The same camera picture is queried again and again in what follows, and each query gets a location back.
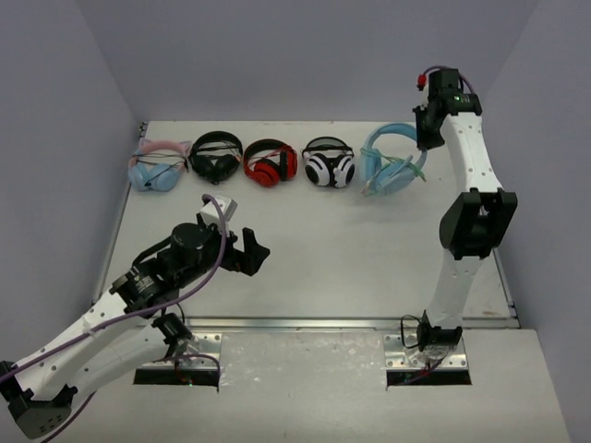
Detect white black headphones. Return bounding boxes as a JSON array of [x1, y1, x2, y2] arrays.
[[301, 136, 356, 188]]

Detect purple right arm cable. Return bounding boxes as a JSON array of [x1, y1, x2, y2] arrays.
[[423, 64, 479, 96]]

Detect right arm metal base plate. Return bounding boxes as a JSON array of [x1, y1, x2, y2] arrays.
[[382, 331, 472, 388]]

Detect black right base wire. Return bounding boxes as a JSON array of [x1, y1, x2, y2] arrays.
[[400, 314, 424, 352]]

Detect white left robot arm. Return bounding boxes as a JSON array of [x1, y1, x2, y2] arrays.
[[1, 222, 271, 439]]

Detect pink blue cat-ear headphones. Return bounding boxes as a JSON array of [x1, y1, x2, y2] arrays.
[[127, 138, 191, 192]]

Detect light blue over-ear headphones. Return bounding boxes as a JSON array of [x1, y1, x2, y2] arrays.
[[359, 123, 428, 197]]

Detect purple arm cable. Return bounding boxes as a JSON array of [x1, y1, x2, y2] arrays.
[[0, 194, 230, 437], [423, 64, 479, 96]]

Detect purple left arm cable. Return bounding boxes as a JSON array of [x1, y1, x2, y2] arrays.
[[0, 194, 230, 437]]

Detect red white right wrist camera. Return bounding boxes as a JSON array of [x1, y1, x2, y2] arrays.
[[416, 73, 428, 91]]

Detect aluminium table edge rail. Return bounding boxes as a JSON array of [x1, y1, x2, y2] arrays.
[[186, 316, 521, 330]]

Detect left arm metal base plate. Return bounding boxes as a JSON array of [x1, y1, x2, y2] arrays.
[[133, 331, 223, 389]]

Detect red black headphones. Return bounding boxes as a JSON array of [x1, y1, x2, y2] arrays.
[[243, 138, 298, 187]]

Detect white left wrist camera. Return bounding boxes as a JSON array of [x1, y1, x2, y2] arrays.
[[198, 194, 237, 230]]

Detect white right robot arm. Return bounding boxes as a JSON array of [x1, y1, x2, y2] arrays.
[[413, 66, 518, 362]]

